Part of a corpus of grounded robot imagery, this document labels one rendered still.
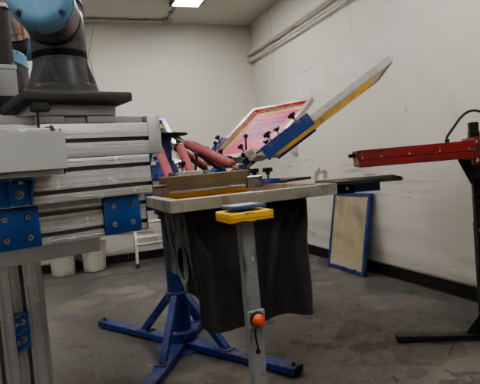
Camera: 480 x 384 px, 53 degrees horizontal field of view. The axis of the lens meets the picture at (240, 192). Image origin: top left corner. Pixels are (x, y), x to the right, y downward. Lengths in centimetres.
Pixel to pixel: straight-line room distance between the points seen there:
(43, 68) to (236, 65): 571
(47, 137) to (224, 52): 586
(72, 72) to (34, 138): 22
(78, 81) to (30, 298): 56
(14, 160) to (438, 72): 326
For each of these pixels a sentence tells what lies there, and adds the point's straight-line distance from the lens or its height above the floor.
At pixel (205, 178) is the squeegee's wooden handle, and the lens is 209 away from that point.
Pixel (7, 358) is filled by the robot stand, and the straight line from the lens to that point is 128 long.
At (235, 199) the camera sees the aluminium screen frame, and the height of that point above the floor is 97.
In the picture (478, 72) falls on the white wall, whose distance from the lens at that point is 354.
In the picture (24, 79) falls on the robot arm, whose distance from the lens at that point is 161.
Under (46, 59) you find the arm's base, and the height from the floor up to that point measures 133.
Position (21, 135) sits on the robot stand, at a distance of 92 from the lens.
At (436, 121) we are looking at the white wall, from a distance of 380.
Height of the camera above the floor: 107
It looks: 3 degrees down
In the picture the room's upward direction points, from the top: 5 degrees counter-clockwise
